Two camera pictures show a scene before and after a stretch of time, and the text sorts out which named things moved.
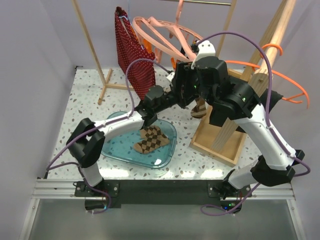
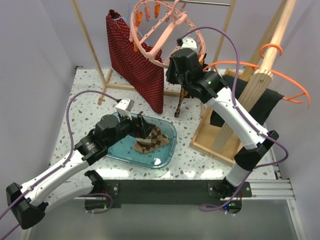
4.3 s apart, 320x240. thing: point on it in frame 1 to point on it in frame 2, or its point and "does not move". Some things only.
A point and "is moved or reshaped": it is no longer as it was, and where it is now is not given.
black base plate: (110, 194) does not move
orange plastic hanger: (298, 99) does not move
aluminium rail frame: (54, 188) does not move
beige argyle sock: (200, 111) is moved or reshaped
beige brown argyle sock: (151, 138) does not move
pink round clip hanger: (177, 37) to (176, 22)
